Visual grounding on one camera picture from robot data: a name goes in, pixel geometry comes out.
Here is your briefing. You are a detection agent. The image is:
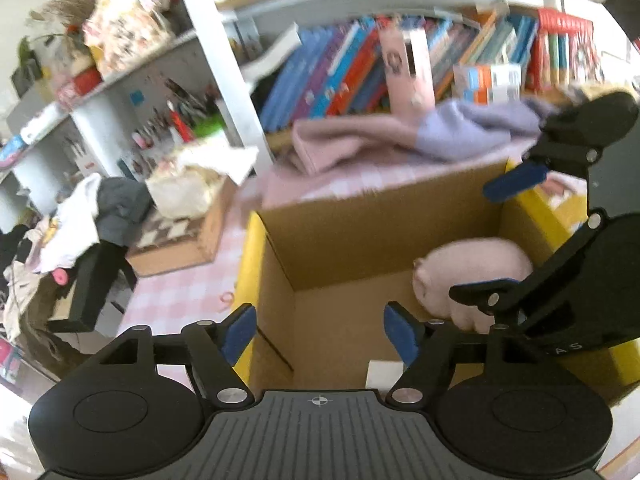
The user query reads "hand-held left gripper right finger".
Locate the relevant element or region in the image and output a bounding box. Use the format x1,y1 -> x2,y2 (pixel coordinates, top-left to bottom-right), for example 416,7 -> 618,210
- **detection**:
384,302 -> 551,406

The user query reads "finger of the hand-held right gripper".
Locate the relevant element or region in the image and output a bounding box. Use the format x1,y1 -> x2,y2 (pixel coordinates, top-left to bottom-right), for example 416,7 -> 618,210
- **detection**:
449,212 -> 608,321
484,91 -> 640,216

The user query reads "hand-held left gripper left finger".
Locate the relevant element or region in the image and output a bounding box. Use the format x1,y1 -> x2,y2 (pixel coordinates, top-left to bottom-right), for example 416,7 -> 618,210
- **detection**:
90,304 -> 258,407

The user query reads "pink pig plush toy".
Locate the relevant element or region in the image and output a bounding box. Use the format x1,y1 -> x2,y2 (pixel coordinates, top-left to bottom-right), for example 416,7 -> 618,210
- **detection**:
412,237 -> 533,333

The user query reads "cardboard box with yellow rim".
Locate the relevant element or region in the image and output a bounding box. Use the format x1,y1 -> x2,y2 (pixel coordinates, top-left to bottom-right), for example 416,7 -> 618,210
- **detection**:
235,159 -> 638,408

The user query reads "green container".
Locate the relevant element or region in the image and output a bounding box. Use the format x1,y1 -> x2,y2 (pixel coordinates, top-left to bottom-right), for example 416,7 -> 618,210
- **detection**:
192,115 -> 226,138

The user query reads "small pale block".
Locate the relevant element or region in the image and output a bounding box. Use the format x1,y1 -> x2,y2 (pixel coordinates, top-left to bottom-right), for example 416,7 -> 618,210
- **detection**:
366,360 -> 403,390

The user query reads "purple cloth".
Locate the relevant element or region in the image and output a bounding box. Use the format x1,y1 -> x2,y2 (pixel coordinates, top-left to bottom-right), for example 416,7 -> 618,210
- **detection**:
415,97 -> 561,161

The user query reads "white labelled box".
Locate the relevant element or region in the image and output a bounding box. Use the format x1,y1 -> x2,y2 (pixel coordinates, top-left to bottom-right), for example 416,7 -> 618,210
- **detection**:
490,64 -> 523,103

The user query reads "wooden checkered board box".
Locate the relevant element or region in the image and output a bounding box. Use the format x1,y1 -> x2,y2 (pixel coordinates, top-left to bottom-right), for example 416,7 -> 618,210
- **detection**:
125,177 -> 238,278

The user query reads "orange and blue box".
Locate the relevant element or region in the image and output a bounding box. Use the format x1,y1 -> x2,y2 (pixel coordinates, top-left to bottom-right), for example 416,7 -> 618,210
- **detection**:
452,64 -> 493,106

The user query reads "tall pink printed box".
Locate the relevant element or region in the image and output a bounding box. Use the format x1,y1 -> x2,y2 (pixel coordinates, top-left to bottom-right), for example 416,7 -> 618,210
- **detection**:
380,27 -> 436,113

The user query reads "cream cloth bundle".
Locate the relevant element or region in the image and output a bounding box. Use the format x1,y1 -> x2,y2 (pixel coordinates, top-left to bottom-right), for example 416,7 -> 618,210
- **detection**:
147,145 -> 258,216

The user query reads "grey garment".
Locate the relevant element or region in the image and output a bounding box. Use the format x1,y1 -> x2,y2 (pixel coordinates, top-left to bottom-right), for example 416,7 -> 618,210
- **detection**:
95,177 -> 153,248

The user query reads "pink cloth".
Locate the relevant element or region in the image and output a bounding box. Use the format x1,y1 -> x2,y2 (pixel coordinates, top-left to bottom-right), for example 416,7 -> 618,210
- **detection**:
292,115 -> 451,176

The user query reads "white garment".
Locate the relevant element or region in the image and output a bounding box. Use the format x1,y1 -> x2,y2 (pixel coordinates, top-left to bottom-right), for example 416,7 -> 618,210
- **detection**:
37,172 -> 103,273

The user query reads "long row of colourful books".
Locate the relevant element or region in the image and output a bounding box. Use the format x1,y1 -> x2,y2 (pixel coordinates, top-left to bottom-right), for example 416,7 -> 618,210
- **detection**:
260,7 -> 601,133

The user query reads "red bottle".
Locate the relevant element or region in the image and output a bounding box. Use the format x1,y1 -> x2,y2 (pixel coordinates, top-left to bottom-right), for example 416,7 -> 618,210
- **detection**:
170,107 -> 195,143

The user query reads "beige garment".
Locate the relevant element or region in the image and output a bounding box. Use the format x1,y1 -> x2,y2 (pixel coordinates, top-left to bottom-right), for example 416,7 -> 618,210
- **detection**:
0,240 -> 51,341

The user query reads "cluster of pens and markers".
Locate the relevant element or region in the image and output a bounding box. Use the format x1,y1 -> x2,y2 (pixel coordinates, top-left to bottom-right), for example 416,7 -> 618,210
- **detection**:
130,77 -> 221,148

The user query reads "open white book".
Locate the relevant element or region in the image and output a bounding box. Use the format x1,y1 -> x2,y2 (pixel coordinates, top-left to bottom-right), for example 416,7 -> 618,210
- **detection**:
240,22 -> 301,81

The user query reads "red box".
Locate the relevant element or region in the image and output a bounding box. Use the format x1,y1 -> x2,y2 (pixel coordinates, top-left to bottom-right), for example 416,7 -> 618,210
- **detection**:
55,67 -> 103,103

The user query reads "floral fabric bag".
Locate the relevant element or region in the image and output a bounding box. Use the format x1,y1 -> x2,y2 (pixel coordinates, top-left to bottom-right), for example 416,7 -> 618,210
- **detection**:
82,0 -> 176,78

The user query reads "white shelf post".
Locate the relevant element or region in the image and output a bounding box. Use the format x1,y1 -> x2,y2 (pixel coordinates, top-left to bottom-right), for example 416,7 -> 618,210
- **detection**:
167,0 -> 276,173

